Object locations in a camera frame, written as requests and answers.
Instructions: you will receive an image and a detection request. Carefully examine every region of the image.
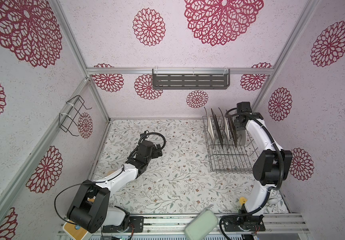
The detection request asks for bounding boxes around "square white plate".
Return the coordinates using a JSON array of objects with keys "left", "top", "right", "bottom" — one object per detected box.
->
[{"left": 219, "top": 108, "right": 230, "bottom": 150}]

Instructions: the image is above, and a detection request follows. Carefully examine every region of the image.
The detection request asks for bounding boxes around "round plaid white plate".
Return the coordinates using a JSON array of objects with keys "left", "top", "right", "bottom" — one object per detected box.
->
[{"left": 236, "top": 124, "right": 247, "bottom": 146}]

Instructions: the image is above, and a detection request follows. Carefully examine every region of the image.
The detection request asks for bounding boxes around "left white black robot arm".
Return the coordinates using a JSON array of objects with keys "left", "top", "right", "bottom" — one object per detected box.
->
[{"left": 54, "top": 131, "right": 166, "bottom": 234}]

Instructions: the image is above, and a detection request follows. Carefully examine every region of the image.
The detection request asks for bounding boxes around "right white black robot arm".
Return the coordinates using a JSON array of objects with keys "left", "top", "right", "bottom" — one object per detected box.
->
[{"left": 219, "top": 102, "right": 293, "bottom": 231}]

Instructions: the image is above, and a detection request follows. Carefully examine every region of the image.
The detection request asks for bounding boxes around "white plate at rack back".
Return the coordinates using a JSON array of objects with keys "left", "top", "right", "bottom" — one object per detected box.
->
[{"left": 205, "top": 108, "right": 215, "bottom": 143}]

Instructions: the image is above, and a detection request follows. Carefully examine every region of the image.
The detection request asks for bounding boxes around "dark round plate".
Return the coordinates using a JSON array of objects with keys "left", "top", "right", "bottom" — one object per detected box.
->
[{"left": 228, "top": 117, "right": 238, "bottom": 147}]

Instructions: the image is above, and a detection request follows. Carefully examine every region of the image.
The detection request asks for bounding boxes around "dark square plate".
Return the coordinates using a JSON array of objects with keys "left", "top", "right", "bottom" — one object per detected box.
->
[{"left": 211, "top": 109, "right": 224, "bottom": 148}]

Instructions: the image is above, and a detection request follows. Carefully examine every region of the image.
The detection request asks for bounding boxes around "beige oval sponge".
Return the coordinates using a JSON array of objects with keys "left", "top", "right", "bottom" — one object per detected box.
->
[{"left": 106, "top": 170, "right": 116, "bottom": 177}]

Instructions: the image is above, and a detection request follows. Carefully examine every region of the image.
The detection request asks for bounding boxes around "yellow rubber duck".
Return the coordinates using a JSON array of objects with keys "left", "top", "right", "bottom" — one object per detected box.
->
[{"left": 239, "top": 197, "right": 247, "bottom": 206}]

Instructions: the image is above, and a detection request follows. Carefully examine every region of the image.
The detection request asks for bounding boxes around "green rounded pad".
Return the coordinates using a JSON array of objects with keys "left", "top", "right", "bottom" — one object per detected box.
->
[{"left": 184, "top": 210, "right": 219, "bottom": 240}]

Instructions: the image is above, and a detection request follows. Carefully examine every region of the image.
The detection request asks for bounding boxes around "wooden top tissue box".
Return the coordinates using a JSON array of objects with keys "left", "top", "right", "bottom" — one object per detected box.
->
[{"left": 62, "top": 223, "right": 92, "bottom": 240}]

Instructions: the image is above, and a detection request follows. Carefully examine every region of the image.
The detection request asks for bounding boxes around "wire dish rack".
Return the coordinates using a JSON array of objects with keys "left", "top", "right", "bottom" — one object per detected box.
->
[{"left": 202, "top": 116, "right": 260, "bottom": 174}]

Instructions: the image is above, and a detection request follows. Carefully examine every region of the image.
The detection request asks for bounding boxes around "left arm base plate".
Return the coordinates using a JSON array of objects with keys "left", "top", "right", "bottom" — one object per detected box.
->
[{"left": 102, "top": 216, "right": 144, "bottom": 234}]

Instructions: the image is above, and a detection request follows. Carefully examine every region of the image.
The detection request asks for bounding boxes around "grey wall shelf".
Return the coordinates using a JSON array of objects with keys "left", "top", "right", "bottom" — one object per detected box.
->
[{"left": 151, "top": 69, "right": 230, "bottom": 90}]

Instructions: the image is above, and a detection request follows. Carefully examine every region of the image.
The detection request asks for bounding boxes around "black wire wall basket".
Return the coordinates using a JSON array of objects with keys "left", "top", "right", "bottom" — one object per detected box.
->
[{"left": 58, "top": 95, "right": 93, "bottom": 139}]

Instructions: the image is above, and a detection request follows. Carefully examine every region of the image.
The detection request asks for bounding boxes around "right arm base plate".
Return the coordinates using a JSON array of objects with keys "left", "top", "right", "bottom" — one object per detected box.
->
[{"left": 223, "top": 215, "right": 266, "bottom": 232}]

